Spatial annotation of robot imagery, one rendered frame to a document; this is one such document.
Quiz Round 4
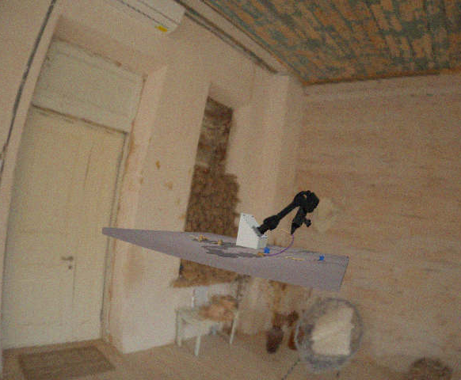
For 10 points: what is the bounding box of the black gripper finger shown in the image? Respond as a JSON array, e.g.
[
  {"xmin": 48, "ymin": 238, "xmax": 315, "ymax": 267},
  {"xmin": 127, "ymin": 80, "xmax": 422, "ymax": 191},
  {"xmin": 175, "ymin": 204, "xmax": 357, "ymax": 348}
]
[{"xmin": 291, "ymin": 222, "xmax": 299, "ymax": 234}]

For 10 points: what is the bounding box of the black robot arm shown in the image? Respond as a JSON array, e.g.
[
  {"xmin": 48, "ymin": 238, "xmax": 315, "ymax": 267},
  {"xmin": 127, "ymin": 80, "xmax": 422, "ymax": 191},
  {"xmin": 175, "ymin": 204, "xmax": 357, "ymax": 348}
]
[{"xmin": 257, "ymin": 190, "xmax": 319, "ymax": 234}]

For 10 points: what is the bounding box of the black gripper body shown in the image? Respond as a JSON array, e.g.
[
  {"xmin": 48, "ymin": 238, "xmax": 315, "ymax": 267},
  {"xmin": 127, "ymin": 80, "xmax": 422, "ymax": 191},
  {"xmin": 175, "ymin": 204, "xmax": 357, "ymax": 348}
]
[{"xmin": 292, "ymin": 209, "xmax": 307, "ymax": 226}]

